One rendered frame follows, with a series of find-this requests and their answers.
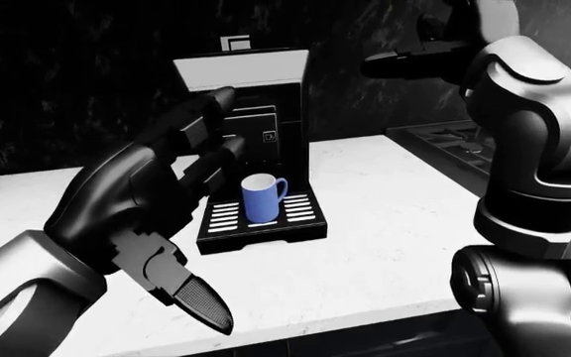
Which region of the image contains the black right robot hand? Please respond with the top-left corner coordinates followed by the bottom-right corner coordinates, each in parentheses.
top-left (359, 0), bottom-right (483, 87)

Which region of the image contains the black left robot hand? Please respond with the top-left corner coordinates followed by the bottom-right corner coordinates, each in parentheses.
top-left (43, 85), bottom-right (247, 336)

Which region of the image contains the black coffee machine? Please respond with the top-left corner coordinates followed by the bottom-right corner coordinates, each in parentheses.
top-left (171, 48), bottom-right (328, 256)

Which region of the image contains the black gas stovetop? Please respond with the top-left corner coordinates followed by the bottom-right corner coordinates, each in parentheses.
top-left (385, 119), bottom-right (496, 196)

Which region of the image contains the blue ceramic mug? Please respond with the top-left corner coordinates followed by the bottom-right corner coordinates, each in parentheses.
top-left (240, 173), bottom-right (289, 225)

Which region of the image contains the white wall outlet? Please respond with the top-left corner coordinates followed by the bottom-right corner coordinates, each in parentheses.
top-left (219, 35), bottom-right (252, 52)

